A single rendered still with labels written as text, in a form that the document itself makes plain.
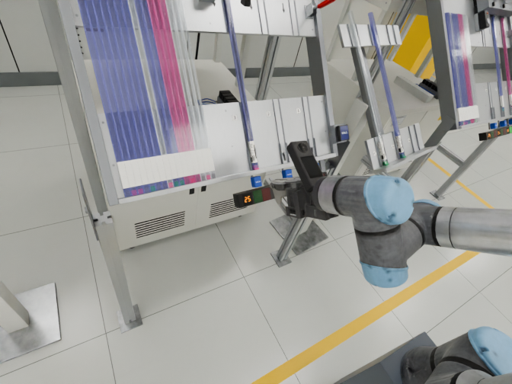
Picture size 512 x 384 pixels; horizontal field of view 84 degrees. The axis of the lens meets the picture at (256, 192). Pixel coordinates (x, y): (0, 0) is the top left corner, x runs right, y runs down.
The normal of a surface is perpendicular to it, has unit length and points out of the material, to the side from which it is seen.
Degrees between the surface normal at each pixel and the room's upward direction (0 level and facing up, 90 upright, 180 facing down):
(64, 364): 0
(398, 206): 48
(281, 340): 0
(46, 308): 0
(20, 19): 90
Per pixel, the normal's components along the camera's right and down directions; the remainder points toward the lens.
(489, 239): -0.80, 0.24
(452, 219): -0.74, -0.43
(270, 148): 0.49, 0.05
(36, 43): 0.47, 0.69
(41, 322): 0.20, -0.69
